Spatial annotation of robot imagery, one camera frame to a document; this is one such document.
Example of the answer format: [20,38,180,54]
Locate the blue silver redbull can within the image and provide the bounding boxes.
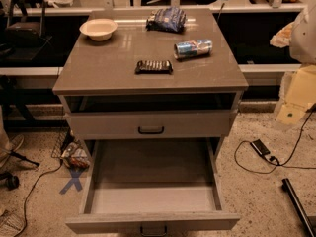
[174,39,212,60]

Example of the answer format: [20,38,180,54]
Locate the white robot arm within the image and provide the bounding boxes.
[270,0,316,64]

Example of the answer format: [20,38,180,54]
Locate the grey drawer cabinet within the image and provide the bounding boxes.
[51,7,250,237]

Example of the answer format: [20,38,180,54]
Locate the closed grey upper drawer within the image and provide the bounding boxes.
[65,110,237,139]

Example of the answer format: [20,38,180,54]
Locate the open grey lower drawer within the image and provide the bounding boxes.
[66,138,240,237]

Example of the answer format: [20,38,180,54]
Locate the black snack bar wrapper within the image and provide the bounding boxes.
[135,60,173,74]

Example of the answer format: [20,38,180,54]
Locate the blue chip bag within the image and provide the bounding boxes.
[146,7,187,33]

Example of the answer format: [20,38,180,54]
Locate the snack packets on floor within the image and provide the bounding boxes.
[61,142,90,169]

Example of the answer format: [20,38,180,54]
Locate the white bowl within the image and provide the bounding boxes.
[79,19,118,41]

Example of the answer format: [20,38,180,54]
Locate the blue tape cross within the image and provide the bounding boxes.
[59,169,83,195]

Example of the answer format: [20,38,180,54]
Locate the black pole on floor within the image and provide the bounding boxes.
[282,178,316,237]

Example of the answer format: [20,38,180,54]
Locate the black chair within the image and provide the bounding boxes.
[0,0,49,63]

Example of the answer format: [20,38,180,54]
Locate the wire basket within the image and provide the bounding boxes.
[50,128,73,158]

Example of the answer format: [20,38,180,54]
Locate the black cable left floor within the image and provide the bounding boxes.
[13,160,64,237]

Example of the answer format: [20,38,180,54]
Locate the black cable on floor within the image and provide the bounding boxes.
[233,106,316,176]

